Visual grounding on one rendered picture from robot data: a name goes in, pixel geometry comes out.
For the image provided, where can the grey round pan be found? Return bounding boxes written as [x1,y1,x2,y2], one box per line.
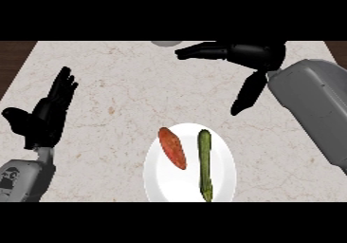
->
[150,40,184,48]

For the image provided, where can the white oval plate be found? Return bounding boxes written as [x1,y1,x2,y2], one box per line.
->
[144,122,238,203]

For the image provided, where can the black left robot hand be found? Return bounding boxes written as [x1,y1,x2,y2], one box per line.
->
[0,65,80,151]

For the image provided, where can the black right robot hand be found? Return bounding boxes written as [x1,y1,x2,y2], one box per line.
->
[173,40,289,117]

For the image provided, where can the orange sweet potato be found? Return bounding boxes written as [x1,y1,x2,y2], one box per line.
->
[157,126,190,171]

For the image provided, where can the green asparagus spear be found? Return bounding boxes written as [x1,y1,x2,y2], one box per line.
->
[197,128,215,203]

